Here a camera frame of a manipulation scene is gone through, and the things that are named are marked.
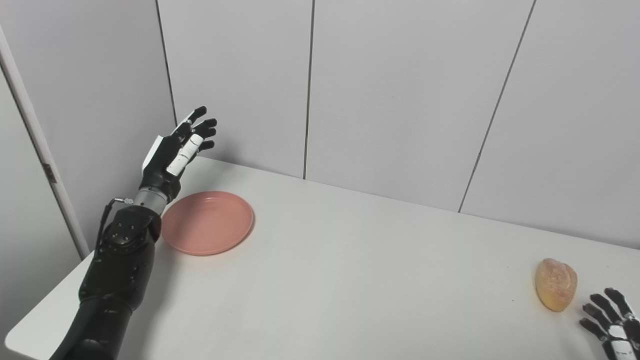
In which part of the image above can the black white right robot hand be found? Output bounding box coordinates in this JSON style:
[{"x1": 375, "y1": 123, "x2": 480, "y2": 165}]
[{"x1": 579, "y1": 287, "x2": 640, "y2": 360}]

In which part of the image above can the pink round plate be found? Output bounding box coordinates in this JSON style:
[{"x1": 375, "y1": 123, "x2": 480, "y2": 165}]
[{"x1": 161, "y1": 190, "x2": 255, "y2": 257}]

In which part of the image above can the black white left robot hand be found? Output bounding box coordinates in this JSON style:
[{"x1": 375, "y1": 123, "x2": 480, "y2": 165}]
[{"x1": 139, "y1": 106, "x2": 218, "y2": 203}]

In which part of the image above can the golden bread roll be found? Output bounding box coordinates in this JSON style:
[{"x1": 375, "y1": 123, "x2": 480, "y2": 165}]
[{"x1": 535, "y1": 258, "x2": 578, "y2": 313}]

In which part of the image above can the white door frame post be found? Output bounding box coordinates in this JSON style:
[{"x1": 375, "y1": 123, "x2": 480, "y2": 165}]
[{"x1": 0, "y1": 25, "x2": 91, "y2": 261}]

